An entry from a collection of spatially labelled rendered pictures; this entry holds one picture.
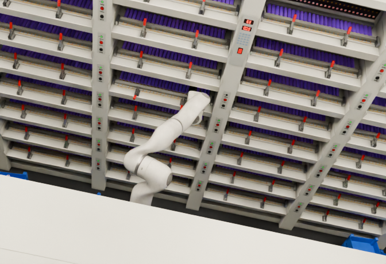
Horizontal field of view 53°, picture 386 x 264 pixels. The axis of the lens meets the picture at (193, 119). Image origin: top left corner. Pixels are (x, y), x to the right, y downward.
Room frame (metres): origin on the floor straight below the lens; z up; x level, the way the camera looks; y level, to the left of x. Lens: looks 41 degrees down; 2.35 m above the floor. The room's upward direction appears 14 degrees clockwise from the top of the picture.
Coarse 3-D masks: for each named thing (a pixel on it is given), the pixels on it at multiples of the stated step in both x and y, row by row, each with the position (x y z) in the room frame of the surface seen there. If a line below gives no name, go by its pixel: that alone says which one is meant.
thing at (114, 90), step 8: (120, 72) 1.83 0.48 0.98; (112, 80) 1.76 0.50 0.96; (112, 88) 1.71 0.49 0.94; (120, 88) 1.72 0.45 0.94; (160, 88) 1.79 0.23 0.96; (120, 96) 1.70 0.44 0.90; (128, 96) 1.70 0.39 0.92; (136, 96) 1.70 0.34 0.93; (144, 96) 1.71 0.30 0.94; (152, 96) 1.72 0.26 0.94; (160, 96) 1.74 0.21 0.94; (168, 96) 1.75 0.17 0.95; (160, 104) 1.71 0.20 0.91; (168, 104) 1.71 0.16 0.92; (176, 104) 1.71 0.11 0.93; (208, 112) 1.71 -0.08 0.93
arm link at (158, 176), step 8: (144, 160) 1.11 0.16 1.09; (152, 160) 1.12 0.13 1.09; (144, 168) 1.08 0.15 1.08; (152, 168) 1.08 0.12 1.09; (160, 168) 1.08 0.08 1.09; (168, 168) 1.11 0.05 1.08; (144, 176) 1.06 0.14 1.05; (152, 176) 1.05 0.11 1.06; (160, 176) 1.05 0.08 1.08; (168, 176) 1.07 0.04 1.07; (144, 184) 1.08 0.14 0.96; (152, 184) 1.04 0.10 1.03; (160, 184) 1.04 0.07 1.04; (168, 184) 1.06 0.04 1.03; (136, 192) 1.05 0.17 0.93; (144, 192) 1.04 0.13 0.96; (152, 192) 1.03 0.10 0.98; (136, 200) 1.04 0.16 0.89; (144, 200) 1.04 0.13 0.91
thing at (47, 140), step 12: (0, 132) 1.66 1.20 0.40; (12, 132) 1.71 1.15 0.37; (24, 132) 1.73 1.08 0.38; (36, 132) 1.75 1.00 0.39; (48, 132) 1.75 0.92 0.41; (60, 132) 1.78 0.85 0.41; (36, 144) 1.68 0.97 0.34; (48, 144) 1.69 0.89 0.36; (60, 144) 1.71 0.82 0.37; (72, 144) 1.73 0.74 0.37; (84, 144) 1.75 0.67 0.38
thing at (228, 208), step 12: (24, 168) 1.71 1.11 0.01; (36, 168) 1.71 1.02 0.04; (48, 168) 1.73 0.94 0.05; (84, 180) 1.73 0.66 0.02; (108, 180) 1.75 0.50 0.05; (168, 192) 1.78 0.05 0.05; (204, 204) 1.76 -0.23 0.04; (216, 204) 1.77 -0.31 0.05; (252, 216) 1.77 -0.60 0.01; (264, 216) 1.77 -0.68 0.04; (276, 216) 1.79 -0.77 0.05
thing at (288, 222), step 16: (384, 16) 1.90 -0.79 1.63; (384, 32) 1.81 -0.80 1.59; (368, 64) 1.79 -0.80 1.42; (368, 80) 1.74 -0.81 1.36; (384, 80) 1.74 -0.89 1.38; (352, 96) 1.77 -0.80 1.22; (352, 112) 1.74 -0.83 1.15; (336, 128) 1.75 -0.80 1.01; (352, 128) 1.74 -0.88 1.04; (320, 160) 1.74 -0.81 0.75; (304, 208) 1.74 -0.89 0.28; (288, 224) 1.74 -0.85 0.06
